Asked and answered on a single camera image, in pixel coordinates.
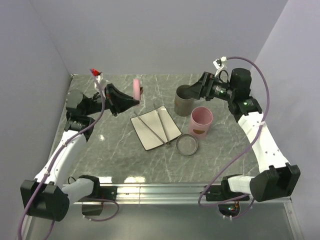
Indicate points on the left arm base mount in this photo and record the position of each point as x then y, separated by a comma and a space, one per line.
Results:
94, 204

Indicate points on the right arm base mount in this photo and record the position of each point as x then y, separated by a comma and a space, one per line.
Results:
220, 193

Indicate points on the pink lid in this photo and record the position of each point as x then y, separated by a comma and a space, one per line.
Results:
137, 89

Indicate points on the grey cylindrical container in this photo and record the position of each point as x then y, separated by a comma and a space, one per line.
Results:
183, 103

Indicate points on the white square plate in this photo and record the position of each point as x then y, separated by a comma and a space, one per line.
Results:
172, 129

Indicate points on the pink cylindrical container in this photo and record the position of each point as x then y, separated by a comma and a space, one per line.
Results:
200, 121

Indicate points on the grey lid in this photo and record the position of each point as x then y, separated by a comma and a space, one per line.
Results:
187, 144

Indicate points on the aluminium rail frame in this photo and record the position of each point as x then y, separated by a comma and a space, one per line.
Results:
162, 175

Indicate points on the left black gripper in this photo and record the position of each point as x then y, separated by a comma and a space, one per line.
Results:
117, 101

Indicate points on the metal tongs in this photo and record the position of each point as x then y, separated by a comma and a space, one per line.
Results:
151, 132

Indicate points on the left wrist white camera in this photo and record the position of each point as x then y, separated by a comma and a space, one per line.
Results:
100, 82

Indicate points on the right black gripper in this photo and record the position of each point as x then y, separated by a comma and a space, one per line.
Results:
203, 88

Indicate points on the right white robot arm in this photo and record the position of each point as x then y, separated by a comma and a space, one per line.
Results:
277, 178

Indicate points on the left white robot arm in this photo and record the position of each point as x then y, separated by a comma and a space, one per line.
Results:
45, 196

